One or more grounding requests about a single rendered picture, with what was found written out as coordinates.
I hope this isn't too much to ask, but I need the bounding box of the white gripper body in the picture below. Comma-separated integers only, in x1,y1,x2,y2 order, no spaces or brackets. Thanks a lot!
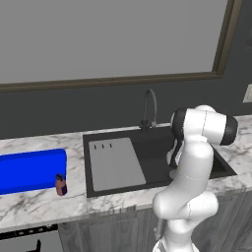
165,148,180,180

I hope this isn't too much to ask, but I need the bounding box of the black sink basin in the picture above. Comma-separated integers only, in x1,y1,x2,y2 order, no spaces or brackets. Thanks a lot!
82,125,238,199

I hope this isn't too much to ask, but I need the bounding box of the dark curved sink faucet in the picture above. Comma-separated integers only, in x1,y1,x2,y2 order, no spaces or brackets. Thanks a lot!
138,88,158,133

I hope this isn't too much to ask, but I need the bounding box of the blue tray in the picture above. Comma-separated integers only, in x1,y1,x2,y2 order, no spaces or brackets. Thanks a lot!
0,148,68,197

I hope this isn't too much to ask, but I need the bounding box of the grey drain board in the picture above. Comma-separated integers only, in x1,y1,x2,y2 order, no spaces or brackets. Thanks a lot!
88,137,148,193

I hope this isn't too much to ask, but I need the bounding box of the grey wooden cupboard run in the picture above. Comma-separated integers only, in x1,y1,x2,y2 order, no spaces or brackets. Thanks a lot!
57,189,252,252

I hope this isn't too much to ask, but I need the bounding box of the small brown bottle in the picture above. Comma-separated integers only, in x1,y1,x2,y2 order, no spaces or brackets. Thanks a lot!
54,173,69,197

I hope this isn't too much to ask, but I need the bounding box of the pale wall socket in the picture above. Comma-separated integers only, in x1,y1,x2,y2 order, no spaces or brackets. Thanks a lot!
242,83,252,104

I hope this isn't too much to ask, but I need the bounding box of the window with brown frame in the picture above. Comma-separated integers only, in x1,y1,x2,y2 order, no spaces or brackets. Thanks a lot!
0,0,244,94

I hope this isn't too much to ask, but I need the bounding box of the dishwasher with black handle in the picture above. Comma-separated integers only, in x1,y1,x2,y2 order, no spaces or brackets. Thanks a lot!
0,223,61,252

